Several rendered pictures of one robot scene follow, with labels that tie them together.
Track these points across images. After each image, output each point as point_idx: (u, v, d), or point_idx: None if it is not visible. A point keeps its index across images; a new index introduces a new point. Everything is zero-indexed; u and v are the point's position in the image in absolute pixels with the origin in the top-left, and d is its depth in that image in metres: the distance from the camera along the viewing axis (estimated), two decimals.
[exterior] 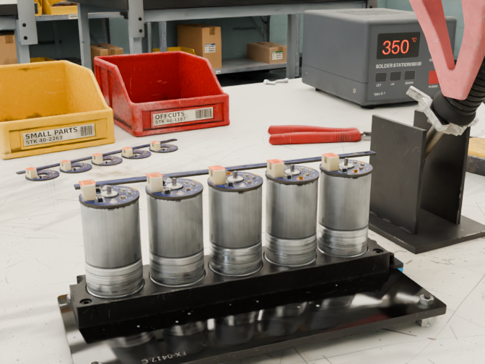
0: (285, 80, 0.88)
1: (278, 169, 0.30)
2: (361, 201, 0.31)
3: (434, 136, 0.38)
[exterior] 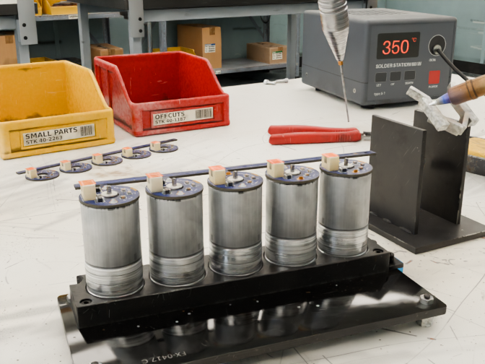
0: (285, 80, 0.88)
1: (278, 169, 0.30)
2: (361, 201, 0.31)
3: None
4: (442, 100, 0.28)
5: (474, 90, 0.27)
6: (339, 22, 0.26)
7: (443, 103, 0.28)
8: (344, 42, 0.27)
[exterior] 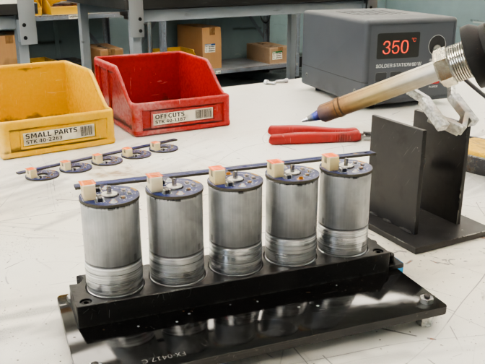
0: (285, 80, 0.88)
1: (278, 169, 0.30)
2: (361, 201, 0.31)
3: (424, 82, 0.26)
4: (312, 116, 0.29)
5: (340, 108, 0.28)
6: None
7: (314, 120, 0.29)
8: None
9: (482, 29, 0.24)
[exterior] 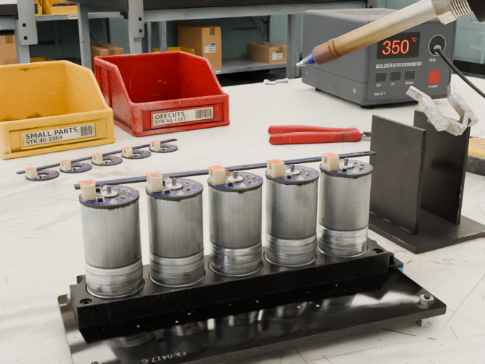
0: (285, 80, 0.88)
1: (278, 169, 0.30)
2: (361, 201, 0.31)
3: (420, 19, 0.25)
4: (307, 60, 0.28)
5: (335, 49, 0.27)
6: None
7: (309, 63, 0.28)
8: None
9: None
